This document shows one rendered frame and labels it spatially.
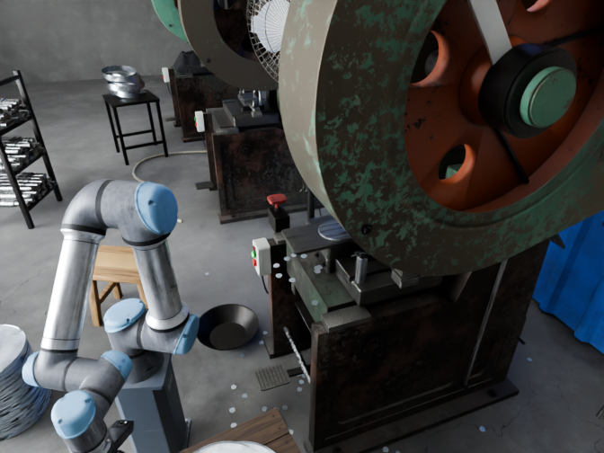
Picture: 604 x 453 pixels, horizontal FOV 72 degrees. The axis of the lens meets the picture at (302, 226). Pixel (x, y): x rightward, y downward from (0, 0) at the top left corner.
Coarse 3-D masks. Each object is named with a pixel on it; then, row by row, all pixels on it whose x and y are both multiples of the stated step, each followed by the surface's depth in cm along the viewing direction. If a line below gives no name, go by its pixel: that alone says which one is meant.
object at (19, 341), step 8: (0, 328) 163; (8, 328) 163; (16, 328) 163; (0, 336) 159; (8, 336) 159; (16, 336) 159; (24, 336) 159; (0, 344) 156; (8, 344) 156; (16, 344) 156; (24, 344) 155; (0, 352) 152; (8, 352) 152; (16, 352) 152; (0, 360) 149; (8, 360) 149; (0, 368) 147
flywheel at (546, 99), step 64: (448, 0) 69; (512, 0) 74; (576, 0) 78; (448, 64) 75; (512, 64) 70; (576, 64) 86; (448, 128) 83; (512, 128) 73; (576, 128) 95; (448, 192) 91; (512, 192) 98
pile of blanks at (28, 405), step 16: (32, 352) 163; (16, 368) 150; (0, 384) 146; (16, 384) 152; (0, 400) 149; (16, 400) 153; (32, 400) 160; (48, 400) 169; (0, 416) 151; (16, 416) 155; (32, 416) 161; (0, 432) 154; (16, 432) 158
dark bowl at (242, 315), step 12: (216, 312) 209; (228, 312) 210; (240, 312) 210; (252, 312) 207; (204, 324) 203; (216, 324) 207; (228, 324) 208; (240, 324) 208; (252, 324) 203; (204, 336) 198; (216, 336) 201; (228, 336) 201; (240, 336) 202; (252, 336) 194; (216, 348) 192; (228, 348) 195
